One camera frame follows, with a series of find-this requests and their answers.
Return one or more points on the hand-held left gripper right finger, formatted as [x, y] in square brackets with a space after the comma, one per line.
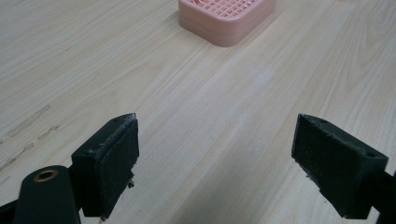
[336, 174]

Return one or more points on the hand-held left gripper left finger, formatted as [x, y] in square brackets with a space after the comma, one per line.
[109, 168]

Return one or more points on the pink plastic grid tray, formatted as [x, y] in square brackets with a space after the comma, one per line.
[224, 21]

